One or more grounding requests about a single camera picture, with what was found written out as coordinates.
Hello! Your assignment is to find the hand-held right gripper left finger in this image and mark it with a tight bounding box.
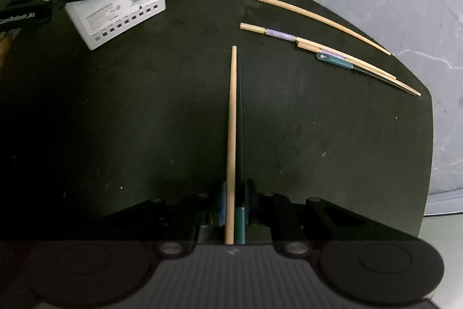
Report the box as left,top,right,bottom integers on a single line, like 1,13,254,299
104,180,229,257

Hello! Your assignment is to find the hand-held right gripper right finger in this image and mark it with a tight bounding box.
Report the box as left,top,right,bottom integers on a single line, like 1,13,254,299
237,180,417,256

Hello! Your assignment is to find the green-handled black chopstick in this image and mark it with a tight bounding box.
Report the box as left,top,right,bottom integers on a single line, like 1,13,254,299
315,52,412,92
234,52,247,245

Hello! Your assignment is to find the plain wooden chopstick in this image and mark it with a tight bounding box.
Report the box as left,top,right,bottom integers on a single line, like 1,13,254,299
252,0,392,56
224,45,238,245

